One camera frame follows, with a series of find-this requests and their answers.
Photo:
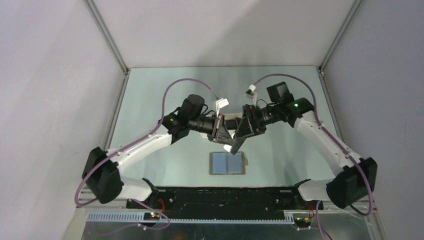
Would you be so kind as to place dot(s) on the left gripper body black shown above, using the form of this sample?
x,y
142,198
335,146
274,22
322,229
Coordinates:
x,y
215,134

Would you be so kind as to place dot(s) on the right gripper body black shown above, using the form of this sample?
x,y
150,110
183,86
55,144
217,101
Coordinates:
x,y
253,112

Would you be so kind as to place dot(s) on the beige card holder wallet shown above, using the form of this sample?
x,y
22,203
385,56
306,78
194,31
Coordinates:
x,y
236,164

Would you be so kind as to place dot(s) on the white plastic tray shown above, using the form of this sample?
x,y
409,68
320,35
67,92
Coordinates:
x,y
232,120

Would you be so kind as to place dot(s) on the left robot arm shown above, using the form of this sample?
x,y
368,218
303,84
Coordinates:
x,y
103,171

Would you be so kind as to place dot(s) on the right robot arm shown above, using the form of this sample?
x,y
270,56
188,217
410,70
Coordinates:
x,y
354,176

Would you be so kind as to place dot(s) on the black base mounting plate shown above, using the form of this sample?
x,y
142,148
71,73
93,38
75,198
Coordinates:
x,y
228,203

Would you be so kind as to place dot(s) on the right circuit board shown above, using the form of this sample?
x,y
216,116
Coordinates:
x,y
305,219

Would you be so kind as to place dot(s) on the circuit board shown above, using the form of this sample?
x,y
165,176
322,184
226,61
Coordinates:
x,y
151,216
305,219

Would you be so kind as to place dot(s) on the left circuit board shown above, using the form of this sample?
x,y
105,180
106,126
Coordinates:
x,y
151,216

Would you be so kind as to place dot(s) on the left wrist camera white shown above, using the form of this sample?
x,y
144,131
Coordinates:
x,y
220,103

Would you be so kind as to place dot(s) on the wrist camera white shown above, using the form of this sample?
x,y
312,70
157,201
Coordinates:
x,y
220,103
251,94

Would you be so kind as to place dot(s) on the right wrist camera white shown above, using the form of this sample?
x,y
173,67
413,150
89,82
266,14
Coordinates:
x,y
251,94

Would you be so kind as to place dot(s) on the aluminium frame rail front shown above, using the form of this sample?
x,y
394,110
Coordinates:
x,y
127,211

